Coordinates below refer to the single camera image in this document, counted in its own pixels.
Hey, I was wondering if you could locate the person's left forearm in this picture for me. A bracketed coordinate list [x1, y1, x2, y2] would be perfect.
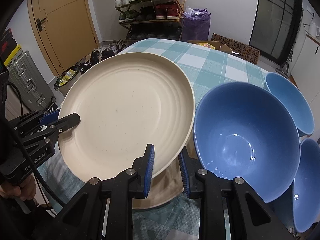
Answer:
[0, 197, 50, 240]

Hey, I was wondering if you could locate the trash bin with yellow wrappers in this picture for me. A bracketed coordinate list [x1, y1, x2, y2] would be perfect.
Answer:
[54, 65, 80, 97]

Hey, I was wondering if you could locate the large cream plate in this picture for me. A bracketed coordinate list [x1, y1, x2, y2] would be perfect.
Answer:
[131, 166, 187, 209]

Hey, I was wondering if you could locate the black door handle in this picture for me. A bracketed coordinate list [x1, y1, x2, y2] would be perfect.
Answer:
[36, 17, 47, 32]

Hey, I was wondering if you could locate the stick vacuum cleaner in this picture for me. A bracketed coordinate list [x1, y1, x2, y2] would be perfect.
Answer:
[275, 51, 294, 77]

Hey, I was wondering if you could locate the teal checked tablecloth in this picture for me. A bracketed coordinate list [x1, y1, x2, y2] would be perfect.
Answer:
[37, 38, 300, 240]

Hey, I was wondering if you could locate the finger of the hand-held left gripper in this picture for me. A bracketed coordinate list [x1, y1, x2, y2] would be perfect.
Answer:
[11, 110, 59, 137]
[14, 113, 81, 147]

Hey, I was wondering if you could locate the white electric kettle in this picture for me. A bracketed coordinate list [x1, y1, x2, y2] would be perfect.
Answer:
[304, 21, 320, 37]

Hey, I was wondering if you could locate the dark blue bowl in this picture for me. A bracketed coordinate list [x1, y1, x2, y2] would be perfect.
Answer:
[291, 138, 320, 233]
[193, 81, 301, 204]

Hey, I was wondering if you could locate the open brown cardboard box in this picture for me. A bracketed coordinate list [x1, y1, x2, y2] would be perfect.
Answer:
[187, 39, 247, 55]

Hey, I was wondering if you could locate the light blue bowl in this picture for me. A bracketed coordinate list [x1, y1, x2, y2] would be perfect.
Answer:
[265, 72, 315, 137]

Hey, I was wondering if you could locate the silver suitcase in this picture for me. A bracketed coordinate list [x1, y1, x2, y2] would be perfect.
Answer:
[7, 50, 56, 112]

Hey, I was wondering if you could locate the shoe rack with shoes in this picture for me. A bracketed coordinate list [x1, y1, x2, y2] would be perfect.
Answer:
[108, 0, 185, 40]

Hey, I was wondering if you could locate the white kitchen cabinet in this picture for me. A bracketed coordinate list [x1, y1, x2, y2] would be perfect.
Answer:
[290, 32, 320, 90]

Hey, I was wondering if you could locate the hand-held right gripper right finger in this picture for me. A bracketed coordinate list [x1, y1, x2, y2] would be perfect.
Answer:
[178, 149, 295, 240]

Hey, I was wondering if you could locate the wooden door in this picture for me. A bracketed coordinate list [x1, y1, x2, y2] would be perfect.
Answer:
[26, 0, 99, 78]

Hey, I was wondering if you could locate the black framed glass door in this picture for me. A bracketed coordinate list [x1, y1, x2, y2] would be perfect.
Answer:
[248, 0, 303, 62]

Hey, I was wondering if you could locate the stack of dark boxes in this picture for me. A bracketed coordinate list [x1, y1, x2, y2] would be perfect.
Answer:
[0, 27, 22, 68]

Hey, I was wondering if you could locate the pile of loose dark shoes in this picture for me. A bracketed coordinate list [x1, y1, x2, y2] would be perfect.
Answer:
[79, 39, 129, 74]

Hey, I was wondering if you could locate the person's left hand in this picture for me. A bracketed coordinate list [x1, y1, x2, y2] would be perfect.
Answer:
[0, 174, 37, 200]

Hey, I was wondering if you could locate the wooden shoe rack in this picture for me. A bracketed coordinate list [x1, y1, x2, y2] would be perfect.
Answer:
[116, 0, 187, 40]

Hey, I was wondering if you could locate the black cable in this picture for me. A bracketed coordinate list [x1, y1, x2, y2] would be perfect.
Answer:
[7, 82, 65, 213]

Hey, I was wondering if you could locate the purple plastic bag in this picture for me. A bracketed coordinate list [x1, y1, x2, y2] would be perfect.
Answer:
[182, 7, 212, 42]

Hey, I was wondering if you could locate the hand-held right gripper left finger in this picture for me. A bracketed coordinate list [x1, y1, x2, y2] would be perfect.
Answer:
[37, 144, 155, 240]

